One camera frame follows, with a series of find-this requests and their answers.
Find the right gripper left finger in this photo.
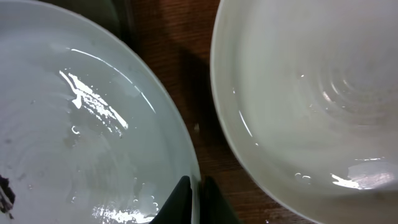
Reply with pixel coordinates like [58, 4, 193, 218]
[149, 175, 192, 224]

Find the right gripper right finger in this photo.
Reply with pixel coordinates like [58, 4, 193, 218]
[200, 176, 242, 224]

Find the white plate stained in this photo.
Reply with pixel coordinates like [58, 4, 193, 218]
[1, 1, 200, 223]
[211, 0, 397, 223]

